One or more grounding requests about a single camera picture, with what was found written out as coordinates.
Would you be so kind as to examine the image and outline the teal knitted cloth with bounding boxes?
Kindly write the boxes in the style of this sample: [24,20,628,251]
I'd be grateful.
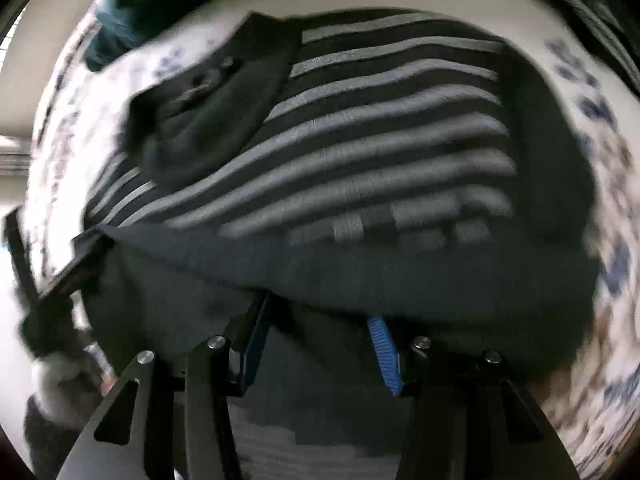
[82,0,296,73]

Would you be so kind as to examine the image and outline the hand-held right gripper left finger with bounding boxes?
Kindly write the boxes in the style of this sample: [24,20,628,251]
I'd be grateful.
[55,294,274,480]

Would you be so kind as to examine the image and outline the white floral blanket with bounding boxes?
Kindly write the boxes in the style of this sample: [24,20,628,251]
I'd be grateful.
[20,0,640,480]

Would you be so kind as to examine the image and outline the black grey striped sweater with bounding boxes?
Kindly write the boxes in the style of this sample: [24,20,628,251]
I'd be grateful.
[75,7,601,480]

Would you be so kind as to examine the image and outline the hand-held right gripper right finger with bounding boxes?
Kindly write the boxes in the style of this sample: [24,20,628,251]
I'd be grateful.
[366,315,583,480]

